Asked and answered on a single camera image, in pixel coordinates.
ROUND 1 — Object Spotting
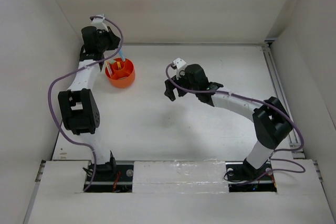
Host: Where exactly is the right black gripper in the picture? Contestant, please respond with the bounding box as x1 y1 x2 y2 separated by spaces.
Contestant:
164 70 198 101

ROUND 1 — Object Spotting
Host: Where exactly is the pink pen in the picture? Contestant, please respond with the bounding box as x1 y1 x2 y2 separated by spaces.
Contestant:
106 62 113 78

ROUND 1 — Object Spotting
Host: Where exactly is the blue pen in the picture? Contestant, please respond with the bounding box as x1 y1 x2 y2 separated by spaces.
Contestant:
119 50 125 62

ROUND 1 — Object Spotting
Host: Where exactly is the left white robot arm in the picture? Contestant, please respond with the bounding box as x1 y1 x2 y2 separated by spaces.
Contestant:
58 25 120 181

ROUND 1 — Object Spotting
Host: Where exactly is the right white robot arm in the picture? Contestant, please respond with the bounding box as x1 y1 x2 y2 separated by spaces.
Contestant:
164 59 293 182

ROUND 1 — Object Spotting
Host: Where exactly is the orange round divided container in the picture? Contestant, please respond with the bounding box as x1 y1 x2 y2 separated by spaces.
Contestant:
105 58 135 89

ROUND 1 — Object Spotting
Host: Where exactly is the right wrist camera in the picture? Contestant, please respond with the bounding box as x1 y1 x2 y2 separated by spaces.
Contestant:
172 58 187 80

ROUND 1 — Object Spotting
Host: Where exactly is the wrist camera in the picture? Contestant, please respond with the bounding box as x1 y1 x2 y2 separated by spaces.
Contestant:
90 14 108 31
172 58 187 80

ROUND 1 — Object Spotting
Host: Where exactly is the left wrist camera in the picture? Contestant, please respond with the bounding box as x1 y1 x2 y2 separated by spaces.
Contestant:
90 14 108 31

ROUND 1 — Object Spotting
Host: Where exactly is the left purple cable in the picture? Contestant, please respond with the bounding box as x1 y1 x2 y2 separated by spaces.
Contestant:
47 15 124 192

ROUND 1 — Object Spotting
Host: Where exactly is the purple cable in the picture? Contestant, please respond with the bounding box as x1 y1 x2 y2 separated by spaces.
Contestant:
165 62 307 185
47 15 124 192

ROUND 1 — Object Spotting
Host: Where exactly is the aluminium rail frame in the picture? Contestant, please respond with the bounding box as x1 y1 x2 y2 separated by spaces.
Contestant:
264 39 322 183

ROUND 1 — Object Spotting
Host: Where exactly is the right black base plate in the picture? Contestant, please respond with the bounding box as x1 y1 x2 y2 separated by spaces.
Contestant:
223 162 277 193

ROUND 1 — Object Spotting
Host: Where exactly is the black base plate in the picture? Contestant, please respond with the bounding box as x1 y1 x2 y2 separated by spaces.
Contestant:
223 162 277 193
85 161 134 193

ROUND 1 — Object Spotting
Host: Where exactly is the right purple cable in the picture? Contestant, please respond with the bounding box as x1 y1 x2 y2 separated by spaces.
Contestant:
165 62 307 185

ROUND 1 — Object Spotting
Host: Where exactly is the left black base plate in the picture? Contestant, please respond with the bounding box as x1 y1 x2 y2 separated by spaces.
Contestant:
85 161 134 193

